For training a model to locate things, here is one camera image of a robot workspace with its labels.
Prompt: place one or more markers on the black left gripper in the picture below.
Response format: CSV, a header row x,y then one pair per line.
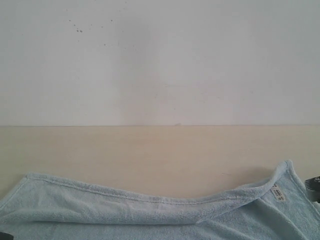
x,y
5,236

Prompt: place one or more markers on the light blue terry towel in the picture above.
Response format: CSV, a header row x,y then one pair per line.
x,y
46,207

